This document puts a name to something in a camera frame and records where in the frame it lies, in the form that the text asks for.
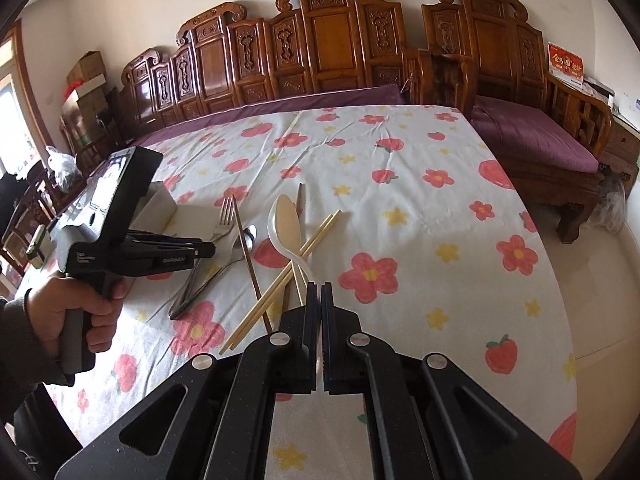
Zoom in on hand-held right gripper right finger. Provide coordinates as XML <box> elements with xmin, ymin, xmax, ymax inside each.
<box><xmin>322</xmin><ymin>282</ymin><xmax>583</xmax><ymax>480</ymax></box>

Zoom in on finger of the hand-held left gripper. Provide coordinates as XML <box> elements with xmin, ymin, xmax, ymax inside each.
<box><xmin>134</xmin><ymin>241</ymin><xmax>217</xmax><ymax>260</ymax></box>
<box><xmin>127</xmin><ymin>229</ymin><xmax>202</xmax><ymax>247</ymax></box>

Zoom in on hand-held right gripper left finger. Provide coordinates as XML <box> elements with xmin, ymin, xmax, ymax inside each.
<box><xmin>54</xmin><ymin>282</ymin><xmax>321</xmax><ymax>480</ymax></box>

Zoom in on grey utensil container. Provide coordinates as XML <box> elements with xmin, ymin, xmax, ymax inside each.
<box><xmin>131</xmin><ymin>181</ymin><xmax>179</xmax><ymax>235</ymax></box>

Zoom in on light bamboo chopstick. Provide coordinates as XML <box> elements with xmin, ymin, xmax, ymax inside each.
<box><xmin>219</xmin><ymin>213</ymin><xmax>336</xmax><ymax>353</ymax></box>
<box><xmin>229</xmin><ymin>210</ymin><xmax>342</xmax><ymax>352</ymax></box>

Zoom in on metal fork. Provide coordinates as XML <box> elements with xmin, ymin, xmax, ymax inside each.
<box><xmin>171</xmin><ymin>196</ymin><xmax>239</xmax><ymax>317</ymax></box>

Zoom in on metal spoon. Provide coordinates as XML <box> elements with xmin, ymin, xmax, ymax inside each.
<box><xmin>169</xmin><ymin>225</ymin><xmax>258</xmax><ymax>321</ymax></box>

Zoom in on brown wooden chopstick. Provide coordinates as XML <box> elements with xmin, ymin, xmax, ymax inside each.
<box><xmin>231</xmin><ymin>194</ymin><xmax>274</xmax><ymax>335</ymax></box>
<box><xmin>282</xmin><ymin>182</ymin><xmax>304</xmax><ymax>312</ymax></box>

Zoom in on white ceramic spoon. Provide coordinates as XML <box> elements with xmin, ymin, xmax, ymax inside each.
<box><xmin>267</xmin><ymin>194</ymin><xmax>317</xmax><ymax>283</ymax></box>

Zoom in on person's left forearm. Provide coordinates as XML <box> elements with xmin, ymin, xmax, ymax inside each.
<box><xmin>0</xmin><ymin>287</ymin><xmax>68</xmax><ymax>387</ymax></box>

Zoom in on person's left hand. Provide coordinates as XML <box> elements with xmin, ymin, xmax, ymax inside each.
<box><xmin>22</xmin><ymin>274</ymin><xmax>129</xmax><ymax>356</ymax></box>

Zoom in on dark wooden chair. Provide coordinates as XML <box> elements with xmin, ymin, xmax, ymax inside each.
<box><xmin>0</xmin><ymin>160</ymin><xmax>62</xmax><ymax>283</ymax></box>

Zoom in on white plastic bag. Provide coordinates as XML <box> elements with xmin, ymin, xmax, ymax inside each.
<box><xmin>45</xmin><ymin>145</ymin><xmax>79</xmax><ymax>187</ymax></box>

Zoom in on floral strawberry tablecloth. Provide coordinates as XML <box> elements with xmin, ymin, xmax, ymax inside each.
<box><xmin>15</xmin><ymin>104</ymin><xmax>579</xmax><ymax>480</ymax></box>

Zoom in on cardboard box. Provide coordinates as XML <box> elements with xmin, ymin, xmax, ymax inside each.
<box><xmin>66</xmin><ymin>51</ymin><xmax>107</xmax><ymax>87</ymax></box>

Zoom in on long purple sofa cushion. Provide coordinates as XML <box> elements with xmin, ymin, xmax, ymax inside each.
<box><xmin>131</xmin><ymin>84</ymin><xmax>407</xmax><ymax>147</ymax></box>

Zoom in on person's dark clothing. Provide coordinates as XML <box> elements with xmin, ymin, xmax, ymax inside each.
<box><xmin>0</xmin><ymin>382</ymin><xmax>84</xmax><ymax>480</ymax></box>

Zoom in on carved wooden sofa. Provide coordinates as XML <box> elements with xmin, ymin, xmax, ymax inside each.
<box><xmin>107</xmin><ymin>0</ymin><xmax>418</xmax><ymax>143</ymax></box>

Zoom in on purple armchair cushion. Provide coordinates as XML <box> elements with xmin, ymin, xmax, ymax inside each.
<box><xmin>469</xmin><ymin>94</ymin><xmax>601</xmax><ymax>174</ymax></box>

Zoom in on clear plastic bag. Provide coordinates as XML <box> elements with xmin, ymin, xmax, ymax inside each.
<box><xmin>589</xmin><ymin>169</ymin><xmax>627</xmax><ymax>234</ymax></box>

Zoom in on carved wooden armchair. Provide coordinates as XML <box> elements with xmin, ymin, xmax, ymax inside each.
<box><xmin>414</xmin><ymin>0</ymin><xmax>617</xmax><ymax>245</ymax></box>

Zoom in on wooden side table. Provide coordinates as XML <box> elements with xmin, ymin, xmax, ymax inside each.
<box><xmin>606</xmin><ymin>109</ymin><xmax>640</xmax><ymax>183</ymax></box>

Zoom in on red desk calendar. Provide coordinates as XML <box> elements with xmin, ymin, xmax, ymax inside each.
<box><xmin>546</xmin><ymin>41</ymin><xmax>586</xmax><ymax>84</ymax></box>

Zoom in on stack of papers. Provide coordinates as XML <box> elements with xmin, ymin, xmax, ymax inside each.
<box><xmin>581</xmin><ymin>75</ymin><xmax>617</xmax><ymax>107</ymax></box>

